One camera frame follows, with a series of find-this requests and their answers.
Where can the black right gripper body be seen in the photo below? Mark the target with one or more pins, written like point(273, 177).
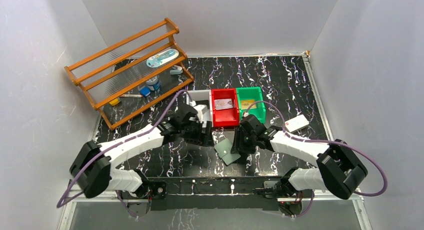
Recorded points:
point(241, 142)

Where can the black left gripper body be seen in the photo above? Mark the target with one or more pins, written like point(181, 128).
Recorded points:
point(201, 135)

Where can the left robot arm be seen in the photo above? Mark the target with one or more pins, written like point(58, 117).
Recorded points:
point(95, 167)

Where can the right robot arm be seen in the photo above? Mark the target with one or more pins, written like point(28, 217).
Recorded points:
point(336, 167)

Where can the gold card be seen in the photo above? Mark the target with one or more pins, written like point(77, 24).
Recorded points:
point(247, 103)

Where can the silver VIP card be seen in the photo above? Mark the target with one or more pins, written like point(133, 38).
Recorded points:
point(223, 104)

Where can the green plastic bin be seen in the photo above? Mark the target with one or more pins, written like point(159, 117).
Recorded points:
point(246, 96)

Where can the red plastic bin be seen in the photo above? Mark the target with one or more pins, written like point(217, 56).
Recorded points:
point(228, 117)

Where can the white plastic bin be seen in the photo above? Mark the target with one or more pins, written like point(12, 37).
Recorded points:
point(203, 98)

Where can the white small box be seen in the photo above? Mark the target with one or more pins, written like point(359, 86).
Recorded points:
point(297, 123)

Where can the blue tape roll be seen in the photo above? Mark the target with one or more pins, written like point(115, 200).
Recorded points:
point(153, 84)

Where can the blue small block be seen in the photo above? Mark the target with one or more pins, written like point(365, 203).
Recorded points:
point(145, 92)

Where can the light blue white stapler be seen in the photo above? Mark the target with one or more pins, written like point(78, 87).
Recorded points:
point(176, 70)

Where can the white marker pen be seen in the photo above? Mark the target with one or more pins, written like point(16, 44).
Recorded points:
point(132, 96)

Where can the yellow small block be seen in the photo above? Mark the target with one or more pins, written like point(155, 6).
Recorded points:
point(114, 102)

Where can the orange wooden shelf rack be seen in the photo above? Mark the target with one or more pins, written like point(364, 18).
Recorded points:
point(121, 69)

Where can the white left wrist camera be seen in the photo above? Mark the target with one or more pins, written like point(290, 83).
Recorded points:
point(203, 111)

